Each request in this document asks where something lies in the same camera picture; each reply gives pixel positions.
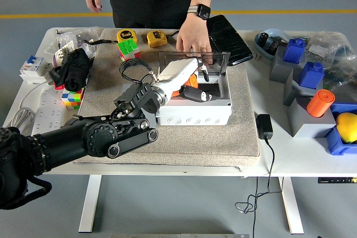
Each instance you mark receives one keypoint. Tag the small colourful puzzle cube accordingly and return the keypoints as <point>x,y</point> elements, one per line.
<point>71,98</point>

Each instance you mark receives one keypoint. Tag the grey junction box clear lid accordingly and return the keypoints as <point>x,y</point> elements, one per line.
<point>195,112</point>

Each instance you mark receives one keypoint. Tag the clear plastic parts bag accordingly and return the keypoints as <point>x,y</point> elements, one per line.
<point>320,47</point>
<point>343,73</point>

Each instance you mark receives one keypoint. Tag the black table control panel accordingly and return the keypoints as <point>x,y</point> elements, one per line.
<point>334,180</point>

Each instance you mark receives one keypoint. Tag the black power adapter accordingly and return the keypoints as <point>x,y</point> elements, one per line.
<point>264,126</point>

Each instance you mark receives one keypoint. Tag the white circuit breaker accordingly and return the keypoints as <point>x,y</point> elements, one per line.
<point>32,68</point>

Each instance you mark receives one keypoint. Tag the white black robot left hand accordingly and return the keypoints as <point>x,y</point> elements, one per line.
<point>178,72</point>

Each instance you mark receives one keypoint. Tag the white table leg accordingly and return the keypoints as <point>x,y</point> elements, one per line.
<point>291,207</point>
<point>90,201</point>

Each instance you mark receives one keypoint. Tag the light blue bowl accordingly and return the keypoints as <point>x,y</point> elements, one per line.
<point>276,33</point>

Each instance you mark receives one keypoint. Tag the clear plastic bag with hardware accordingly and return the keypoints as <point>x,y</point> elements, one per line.
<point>69,36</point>

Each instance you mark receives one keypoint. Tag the blue plastic block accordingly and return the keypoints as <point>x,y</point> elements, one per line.
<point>311,76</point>
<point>294,51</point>

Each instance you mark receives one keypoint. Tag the orange cylinder battery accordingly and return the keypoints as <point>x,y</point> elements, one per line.
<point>193,81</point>
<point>319,104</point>

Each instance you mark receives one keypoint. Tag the round yellow tape measure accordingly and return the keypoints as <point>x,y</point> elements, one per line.
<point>126,36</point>

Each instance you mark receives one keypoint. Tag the blue plastic bin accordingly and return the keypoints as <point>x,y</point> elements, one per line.
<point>337,144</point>

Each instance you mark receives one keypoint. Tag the small metal bolt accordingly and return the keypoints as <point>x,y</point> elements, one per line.
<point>258,57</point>

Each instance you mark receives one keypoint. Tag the grey-brown mat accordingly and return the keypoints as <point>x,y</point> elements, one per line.
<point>195,143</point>

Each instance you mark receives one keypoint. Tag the white power strip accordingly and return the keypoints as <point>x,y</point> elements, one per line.
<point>50,109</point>

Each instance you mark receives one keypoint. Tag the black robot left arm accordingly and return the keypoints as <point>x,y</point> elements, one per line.
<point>69,140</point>

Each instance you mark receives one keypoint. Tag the black cloth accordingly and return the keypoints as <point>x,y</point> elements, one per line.
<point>75,68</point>

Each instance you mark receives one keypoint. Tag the grey plug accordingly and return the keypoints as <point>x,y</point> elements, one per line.
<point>51,70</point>

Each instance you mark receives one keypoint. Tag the black foot pedal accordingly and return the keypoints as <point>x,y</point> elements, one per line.
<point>231,43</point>

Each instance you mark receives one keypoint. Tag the black capacitor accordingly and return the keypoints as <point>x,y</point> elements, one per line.
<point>273,45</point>
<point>263,38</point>

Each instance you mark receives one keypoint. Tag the grey holder block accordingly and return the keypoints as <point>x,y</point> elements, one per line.
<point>306,128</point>
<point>277,68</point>
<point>291,90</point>

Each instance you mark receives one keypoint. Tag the person's left hand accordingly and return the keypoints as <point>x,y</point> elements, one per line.
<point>193,36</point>

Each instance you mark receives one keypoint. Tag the yellow lemon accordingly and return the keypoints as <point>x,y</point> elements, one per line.
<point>347,128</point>

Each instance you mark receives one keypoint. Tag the square yellow tape measure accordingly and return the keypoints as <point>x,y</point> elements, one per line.
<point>157,40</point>

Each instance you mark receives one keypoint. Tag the white purple label packet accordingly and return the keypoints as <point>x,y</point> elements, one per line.
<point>60,54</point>

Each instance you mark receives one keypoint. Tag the large colourful puzzle cube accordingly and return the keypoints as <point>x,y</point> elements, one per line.
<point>127,47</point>

